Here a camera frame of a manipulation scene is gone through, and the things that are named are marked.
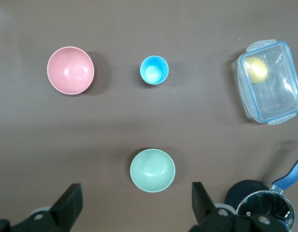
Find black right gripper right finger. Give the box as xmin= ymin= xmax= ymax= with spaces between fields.
xmin=189 ymin=181 xmax=291 ymax=232

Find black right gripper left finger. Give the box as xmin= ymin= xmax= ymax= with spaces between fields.
xmin=0 ymin=183 xmax=83 ymax=232

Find pale green bowl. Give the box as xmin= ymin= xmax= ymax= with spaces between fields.
xmin=129 ymin=148 xmax=176 ymax=193

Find pink bowl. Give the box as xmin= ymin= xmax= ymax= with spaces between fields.
xmin=46 ymin=46 xmax=95 ymax=95

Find brown table cloth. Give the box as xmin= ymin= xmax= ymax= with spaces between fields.
xmin=0 ymin=0 xmax=298 ymax=232

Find clear plastic food container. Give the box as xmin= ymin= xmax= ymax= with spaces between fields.
xmin=230 ymin=38 xmax=298 ymax=126

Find light blue cup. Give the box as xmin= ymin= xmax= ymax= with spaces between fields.
xmin=139 ymin=55 xmax=170 ymax=86

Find yellow lemon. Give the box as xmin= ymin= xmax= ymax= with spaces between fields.
xmin=244 ymin=56 xmax=269 ymax=85

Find black saucepan with blue handle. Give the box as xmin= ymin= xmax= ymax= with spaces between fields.
xmin=225 ymin=151 xmax=298 ymax=232

